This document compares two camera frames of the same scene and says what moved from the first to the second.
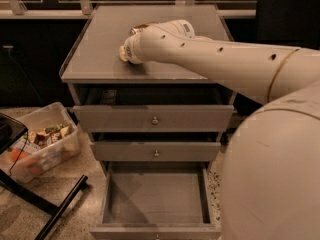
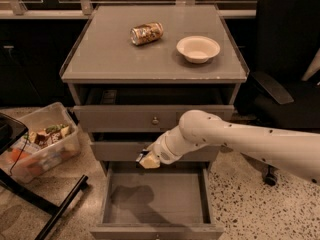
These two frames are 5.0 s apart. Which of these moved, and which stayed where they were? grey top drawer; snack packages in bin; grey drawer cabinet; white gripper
Moved: white gripper
Stayed: grey top drawer; snack packages in bin; grey drawer cabinet
